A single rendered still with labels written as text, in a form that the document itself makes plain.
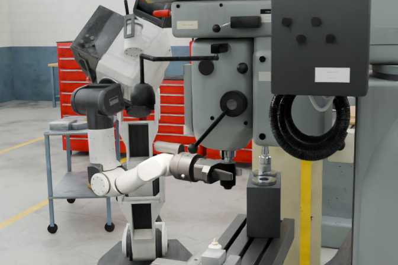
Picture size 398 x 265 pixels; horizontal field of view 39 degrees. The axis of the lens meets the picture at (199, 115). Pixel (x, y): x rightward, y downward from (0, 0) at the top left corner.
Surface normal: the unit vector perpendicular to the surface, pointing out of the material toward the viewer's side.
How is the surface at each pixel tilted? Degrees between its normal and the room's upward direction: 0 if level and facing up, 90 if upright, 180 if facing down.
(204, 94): 90
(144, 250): 103
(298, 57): 90
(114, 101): 87
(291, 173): 90
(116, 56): 58
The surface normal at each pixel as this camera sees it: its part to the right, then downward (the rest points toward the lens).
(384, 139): -0.75, -0.22
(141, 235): 0.00, -0.80
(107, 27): 0.03, -0.38
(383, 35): -0.32, 0.16
